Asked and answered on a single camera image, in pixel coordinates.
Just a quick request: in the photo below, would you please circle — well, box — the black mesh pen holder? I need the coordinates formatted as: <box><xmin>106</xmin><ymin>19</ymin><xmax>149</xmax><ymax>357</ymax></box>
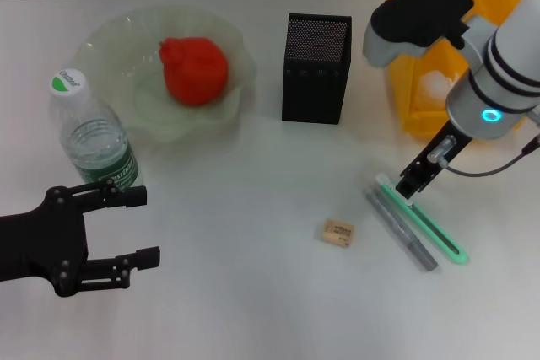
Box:
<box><xmin>281</xmin><ymin>13</ymin><xmax>353</xmax><ymax>126</ymax></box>

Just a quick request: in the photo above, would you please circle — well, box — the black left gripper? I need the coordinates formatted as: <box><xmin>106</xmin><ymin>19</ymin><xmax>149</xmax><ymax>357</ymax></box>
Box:
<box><xmin>0</xmin><ymin>178</ymin><xmax>162</xmax><ymax>298</ymax></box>

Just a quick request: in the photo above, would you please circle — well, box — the clear green-label water bottle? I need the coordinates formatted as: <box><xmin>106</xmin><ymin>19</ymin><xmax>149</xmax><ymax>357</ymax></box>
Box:
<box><xmin>48</xmin><ymin>67</ymin><xmax>143</xmax><ymax>196</ymax></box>

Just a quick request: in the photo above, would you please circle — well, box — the clear glass fruit plate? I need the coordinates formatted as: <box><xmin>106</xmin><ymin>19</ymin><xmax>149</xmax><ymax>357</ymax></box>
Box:
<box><xmin>75</xmin><ymin>5</ymin><xmax>258</xmax><ymax>146</ymax></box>

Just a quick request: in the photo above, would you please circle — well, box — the yellow plastic storage bin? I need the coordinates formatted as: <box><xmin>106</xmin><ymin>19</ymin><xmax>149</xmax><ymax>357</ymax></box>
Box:
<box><xmin>386</xmin><ymin>0</ymin><xmax>527</xmax><ymax>137</ymax></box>

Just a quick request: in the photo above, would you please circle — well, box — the green utility knife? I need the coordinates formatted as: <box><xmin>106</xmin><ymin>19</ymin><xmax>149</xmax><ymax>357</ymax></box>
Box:
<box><xmin>375</xmin><ymin>172</ymin><xmax>469</xmax><ymax>266</ymax></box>

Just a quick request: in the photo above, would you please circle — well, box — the grey marker pen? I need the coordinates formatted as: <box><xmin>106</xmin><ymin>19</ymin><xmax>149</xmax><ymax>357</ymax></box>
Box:
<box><xmin>363</xmin><ymin>185</ymin><xmax>440</xmax><ymax>272</ymax></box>

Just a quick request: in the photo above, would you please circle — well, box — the small tan eraser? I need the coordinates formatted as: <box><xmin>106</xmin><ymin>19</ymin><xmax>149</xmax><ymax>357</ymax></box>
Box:
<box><xmin>314</xmin><ymin>217</ymin><xmax>355</xmax><ymax>250</ymax></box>

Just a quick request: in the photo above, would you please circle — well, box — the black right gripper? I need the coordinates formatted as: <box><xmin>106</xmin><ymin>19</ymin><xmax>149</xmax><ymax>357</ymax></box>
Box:
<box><xmin>397</xmin><ymin>121</ymin><xmax>473</xmax><ymax>201</ymax></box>

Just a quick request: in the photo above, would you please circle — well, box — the grey right gripper cable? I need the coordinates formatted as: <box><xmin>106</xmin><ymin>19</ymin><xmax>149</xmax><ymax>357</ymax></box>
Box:
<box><xmin>425</xmin><ymin>132</ymin><xmax>540</xmax><ymax>178</ymax></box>

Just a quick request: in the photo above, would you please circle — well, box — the red-orange fruit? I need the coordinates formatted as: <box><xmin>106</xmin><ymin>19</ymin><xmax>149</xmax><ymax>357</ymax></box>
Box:
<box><xmin>158</xmin><ymin>36</ymin><xmax>230</xmax><ymax>107</ymax></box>

